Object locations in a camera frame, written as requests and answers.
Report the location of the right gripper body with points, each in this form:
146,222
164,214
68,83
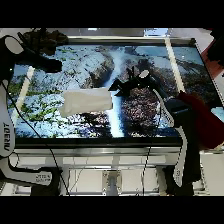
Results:
130,84

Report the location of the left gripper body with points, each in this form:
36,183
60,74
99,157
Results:
48,64

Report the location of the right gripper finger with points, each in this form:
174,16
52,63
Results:
122,91
115,85

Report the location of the white garment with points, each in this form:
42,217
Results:
86,101

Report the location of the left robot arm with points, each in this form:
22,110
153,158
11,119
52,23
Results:
6,133

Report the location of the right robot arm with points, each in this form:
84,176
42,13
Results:
181,116

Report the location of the red garment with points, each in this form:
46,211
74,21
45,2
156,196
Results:
206,121

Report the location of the silver frame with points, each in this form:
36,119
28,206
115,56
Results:
110,151

